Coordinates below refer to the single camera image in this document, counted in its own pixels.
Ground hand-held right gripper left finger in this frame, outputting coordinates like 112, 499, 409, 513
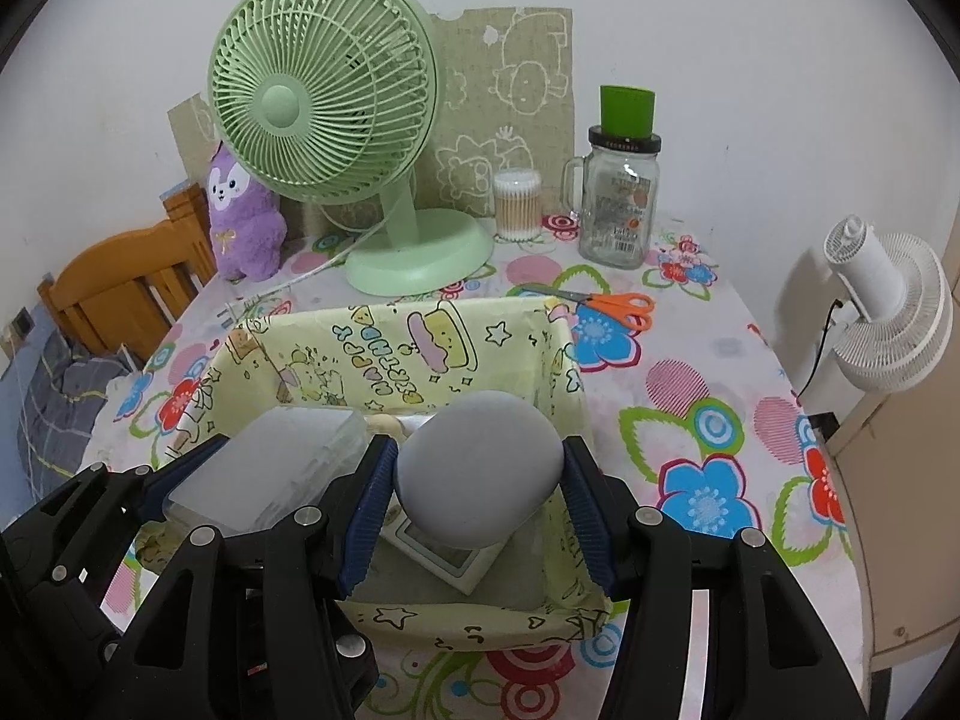
112, 437, 399, 720

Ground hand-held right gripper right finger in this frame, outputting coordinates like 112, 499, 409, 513
562, 436, 856, 720

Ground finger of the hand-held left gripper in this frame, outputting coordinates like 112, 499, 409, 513
330, 600, 380, 720
0, 435, 235, 593

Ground translucent plastic box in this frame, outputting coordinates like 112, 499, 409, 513
165, 406, 366, 533

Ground grey oval object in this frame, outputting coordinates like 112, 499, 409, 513
394, 390, 563, 550

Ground yellow printed fabric basket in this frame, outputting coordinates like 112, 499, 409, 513
135, 296, 612, 650

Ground white device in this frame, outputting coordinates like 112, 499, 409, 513
382, 514, 502, 599

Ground white cloth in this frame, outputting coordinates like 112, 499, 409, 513
105, 367, 155, 421

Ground grey plaid blanket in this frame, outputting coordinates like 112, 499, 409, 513
19, 330, 136, 477

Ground wooden chair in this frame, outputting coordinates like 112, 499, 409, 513
37, 184, 218, 361

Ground purple plush toy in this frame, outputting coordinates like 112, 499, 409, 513
208, 141, 290, 282

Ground beige wooden board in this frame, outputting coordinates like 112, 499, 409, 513
821, 225, 960, 691

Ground glass jar mug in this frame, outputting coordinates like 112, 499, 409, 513
561, 124, 665, 269

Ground cotton swab jar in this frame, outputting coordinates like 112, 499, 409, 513
493, 170, 542, 243

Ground white clip fan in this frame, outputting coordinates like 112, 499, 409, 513
823, 214, 944, 393

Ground green desk fan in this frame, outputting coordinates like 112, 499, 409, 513
208, 0, 496, 297

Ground green plastic cup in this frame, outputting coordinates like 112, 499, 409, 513
598, 85, 656, 137

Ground beige printed linen board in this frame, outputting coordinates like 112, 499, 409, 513
169, 6, 577, 241

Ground orange handled scissors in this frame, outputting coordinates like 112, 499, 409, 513
520, 281, 656, 332

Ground white fan cable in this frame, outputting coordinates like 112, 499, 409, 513
225, 229, 376, 308

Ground black fan cable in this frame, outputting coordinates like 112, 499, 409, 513
795, 300, 845, 400

